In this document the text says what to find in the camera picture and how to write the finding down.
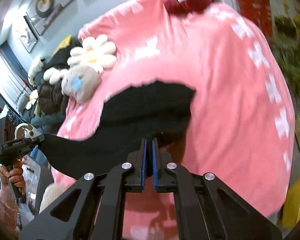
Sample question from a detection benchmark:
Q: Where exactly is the beige plush toy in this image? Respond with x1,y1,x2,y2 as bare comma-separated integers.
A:
43,64,104,105

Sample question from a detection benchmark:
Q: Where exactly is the small framed wall picture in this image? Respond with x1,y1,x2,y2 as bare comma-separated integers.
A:
16,15,38,53

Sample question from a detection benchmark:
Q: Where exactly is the black garment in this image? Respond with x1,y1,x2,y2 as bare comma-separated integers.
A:
38,81,196,179

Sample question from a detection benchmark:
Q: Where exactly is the yellow object at edge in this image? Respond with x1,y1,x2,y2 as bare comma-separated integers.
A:
282,179,300,228

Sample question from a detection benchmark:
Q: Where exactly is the person's left hand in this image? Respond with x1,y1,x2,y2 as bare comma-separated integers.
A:
0,160,25,192

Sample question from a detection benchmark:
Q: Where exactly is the white daisy flower pillow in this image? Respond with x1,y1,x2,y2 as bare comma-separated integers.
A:
67,34,117,74

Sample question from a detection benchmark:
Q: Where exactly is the pink fleece blanket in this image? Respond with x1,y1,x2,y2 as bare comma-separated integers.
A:
51,0,296,240

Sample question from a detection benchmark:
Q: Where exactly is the dark clothes pile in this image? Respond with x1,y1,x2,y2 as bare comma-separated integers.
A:
36,45,83,117

